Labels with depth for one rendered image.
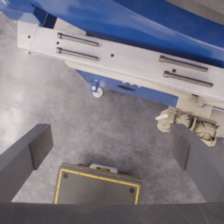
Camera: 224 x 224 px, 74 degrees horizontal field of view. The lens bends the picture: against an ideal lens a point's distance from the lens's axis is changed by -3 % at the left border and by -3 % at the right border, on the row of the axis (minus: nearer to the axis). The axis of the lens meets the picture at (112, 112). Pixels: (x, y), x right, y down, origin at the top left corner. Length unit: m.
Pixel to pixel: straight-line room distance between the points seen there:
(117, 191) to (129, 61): 0.98
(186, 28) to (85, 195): 1.29
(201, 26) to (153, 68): 0.25
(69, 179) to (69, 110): 0.70
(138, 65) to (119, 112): 0.88
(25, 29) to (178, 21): 0.79
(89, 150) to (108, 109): 0.45
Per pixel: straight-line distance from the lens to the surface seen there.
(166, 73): 0.74
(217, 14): 0.60
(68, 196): 1.46
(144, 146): 1.59
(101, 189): 1.36
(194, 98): 1.09
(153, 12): 0.68
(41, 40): 0.97
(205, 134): 0.81
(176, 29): 0.69
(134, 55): 0.79
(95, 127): 1.61
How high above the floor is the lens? 1.57
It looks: 81 degrees down
